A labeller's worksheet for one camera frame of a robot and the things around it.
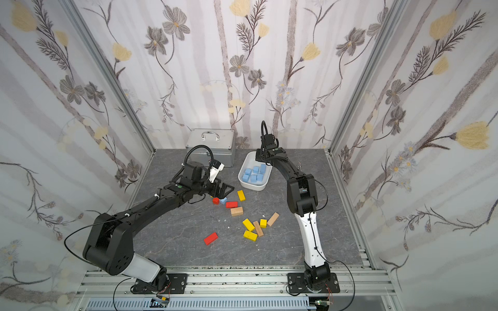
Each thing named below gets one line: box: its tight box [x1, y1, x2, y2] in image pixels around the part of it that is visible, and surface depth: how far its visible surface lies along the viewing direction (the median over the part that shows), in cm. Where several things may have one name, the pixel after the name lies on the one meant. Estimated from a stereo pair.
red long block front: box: [203, 231, 219, 246], surface depth 88 cm
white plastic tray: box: [237, 150, 273, 192], surface depth 109 cm
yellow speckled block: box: [243, 230, 258, 242], surface depth 87 cm
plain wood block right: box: [267, 211, 280, 227], surface depth 93 cm
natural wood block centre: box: [230, 206, 244, 217], surface depth 94 cm
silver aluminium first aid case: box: [185, 128, 236, 168], surface depth 107 cm
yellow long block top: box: [237, 189, 246, 202], surface depth 101 cm
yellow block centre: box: [242, 218, 255, 232], surface depth 91 cm
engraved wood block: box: [252, 220, 264, 237], surface depth 90 cm
